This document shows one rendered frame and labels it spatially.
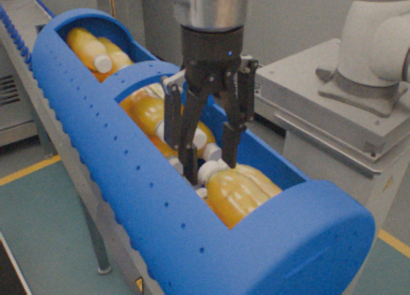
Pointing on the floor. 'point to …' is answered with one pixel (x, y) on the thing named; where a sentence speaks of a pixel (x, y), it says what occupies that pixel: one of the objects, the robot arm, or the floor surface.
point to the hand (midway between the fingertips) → (210, 156)
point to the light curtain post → (119, 6)
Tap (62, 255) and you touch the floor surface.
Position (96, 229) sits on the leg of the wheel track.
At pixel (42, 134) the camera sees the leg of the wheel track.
